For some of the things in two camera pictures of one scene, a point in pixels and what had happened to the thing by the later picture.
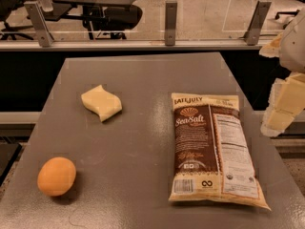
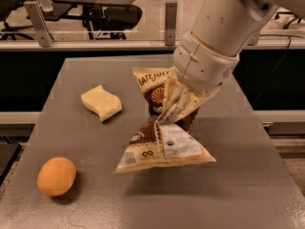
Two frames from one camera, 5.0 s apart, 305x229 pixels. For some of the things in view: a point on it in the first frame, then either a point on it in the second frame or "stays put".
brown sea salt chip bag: (213, 159) -> (161, 143)
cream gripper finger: (287, 100) -> (200, 67)
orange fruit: (56, 176) stays put
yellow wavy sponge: (101, 102) stays put
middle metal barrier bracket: (171, 20) stays put
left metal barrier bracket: (39, 22) stays put
